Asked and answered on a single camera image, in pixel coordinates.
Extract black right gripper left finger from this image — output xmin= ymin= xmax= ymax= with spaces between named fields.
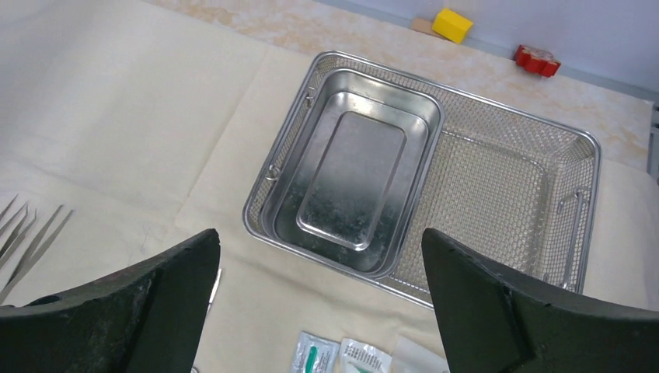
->
xmin=1 ymin=228 xmax=221 ymax=372

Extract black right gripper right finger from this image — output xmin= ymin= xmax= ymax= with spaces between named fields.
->
xmin=421 ymin=228 xmax=658 ymax=372

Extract blue white sterile pouch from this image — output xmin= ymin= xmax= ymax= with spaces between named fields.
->
xmin=390 ymin=336 xmax=450 ymax=373

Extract steel tweezers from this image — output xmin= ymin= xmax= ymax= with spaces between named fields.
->
xmin=1 ymin=194 xmax=29 ymax=242
xmin=1 ymin=205 xmax=74 ymax=306
xmin=1 ymin=204 xmax=37 ymax=270

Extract large steel tray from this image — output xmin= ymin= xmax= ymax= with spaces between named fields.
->
xmin=242 ymin=51 xmax=601 ymax=307

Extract teal white sterile packet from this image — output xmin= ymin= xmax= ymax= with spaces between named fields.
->
xmin=289 ymin=331 xmax=340 ymax=373

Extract small steel instrument tray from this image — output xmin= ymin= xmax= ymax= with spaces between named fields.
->
xmin=260 ymin=68 xmax=444 ymax=279

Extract red object at back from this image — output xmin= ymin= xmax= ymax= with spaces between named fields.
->
xmin=514 ymin=44 xmax=561 ymax=78

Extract yellow block at back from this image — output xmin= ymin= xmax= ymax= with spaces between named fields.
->
xmin=431 ymin=8 xmax=473 ymax=44

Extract small tan wooden block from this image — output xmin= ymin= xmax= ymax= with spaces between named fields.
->
xmin=410 ymin=17 xmax=444 ymax=39

